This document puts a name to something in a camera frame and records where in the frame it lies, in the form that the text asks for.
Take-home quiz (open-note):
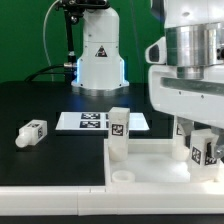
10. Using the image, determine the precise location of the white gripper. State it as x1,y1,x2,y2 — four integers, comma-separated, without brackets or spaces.
148,65,224,159

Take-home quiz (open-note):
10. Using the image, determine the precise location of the white square table top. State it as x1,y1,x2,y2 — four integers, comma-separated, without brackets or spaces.
104,139,224,184

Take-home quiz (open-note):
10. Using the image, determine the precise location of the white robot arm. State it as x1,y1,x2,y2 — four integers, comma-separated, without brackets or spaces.
72,0,224,158

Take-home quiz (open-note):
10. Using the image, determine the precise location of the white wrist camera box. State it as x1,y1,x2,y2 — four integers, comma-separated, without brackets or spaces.
145,37,167,64

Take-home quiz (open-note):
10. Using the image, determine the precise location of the white front obstacle wall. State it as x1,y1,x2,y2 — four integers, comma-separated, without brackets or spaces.
0,183,224,216

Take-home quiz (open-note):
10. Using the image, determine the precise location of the white marker base plate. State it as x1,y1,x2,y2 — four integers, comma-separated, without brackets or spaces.
56,112,149,131

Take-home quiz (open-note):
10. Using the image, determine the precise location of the black cable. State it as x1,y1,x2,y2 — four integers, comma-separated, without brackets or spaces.
23,64,73,83

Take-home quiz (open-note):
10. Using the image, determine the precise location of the grey cable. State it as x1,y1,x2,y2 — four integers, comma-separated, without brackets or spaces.
42,0,63,83

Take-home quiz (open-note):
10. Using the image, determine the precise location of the black camera stand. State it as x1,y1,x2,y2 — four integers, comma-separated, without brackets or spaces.
56,0,110,84

